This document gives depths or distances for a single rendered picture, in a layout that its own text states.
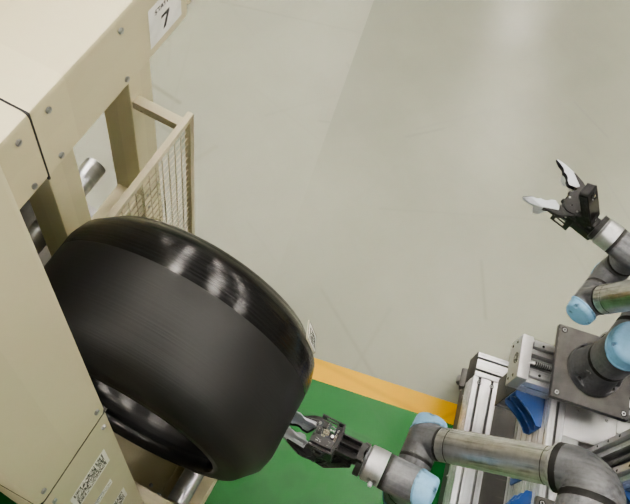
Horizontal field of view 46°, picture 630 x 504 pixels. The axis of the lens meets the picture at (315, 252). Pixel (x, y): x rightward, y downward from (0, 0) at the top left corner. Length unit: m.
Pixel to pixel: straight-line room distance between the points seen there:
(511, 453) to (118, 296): 0.82
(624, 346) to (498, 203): 1.38
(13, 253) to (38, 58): 0.56
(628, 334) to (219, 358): 1.15
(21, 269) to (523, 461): 1.17
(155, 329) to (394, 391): 1.67
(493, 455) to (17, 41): 1.13
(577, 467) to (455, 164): 2.03
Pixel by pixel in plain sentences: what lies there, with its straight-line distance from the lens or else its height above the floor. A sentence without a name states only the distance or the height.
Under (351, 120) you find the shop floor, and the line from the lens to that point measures 3.30.
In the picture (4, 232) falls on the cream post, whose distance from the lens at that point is 0.51.
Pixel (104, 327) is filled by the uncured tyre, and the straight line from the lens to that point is 1.22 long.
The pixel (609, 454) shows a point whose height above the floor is 0.73.
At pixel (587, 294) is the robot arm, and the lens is 1.97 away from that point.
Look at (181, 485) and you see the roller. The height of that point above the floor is 0.92.
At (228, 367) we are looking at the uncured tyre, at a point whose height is 1.40.
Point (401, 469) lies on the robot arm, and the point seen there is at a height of 1.10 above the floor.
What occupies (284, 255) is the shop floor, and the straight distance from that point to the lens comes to 2.89.
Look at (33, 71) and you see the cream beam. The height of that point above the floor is 1.78.
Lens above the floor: 2.56
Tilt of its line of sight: 62 degrees down
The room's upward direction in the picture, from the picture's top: 17 degrees clockwise
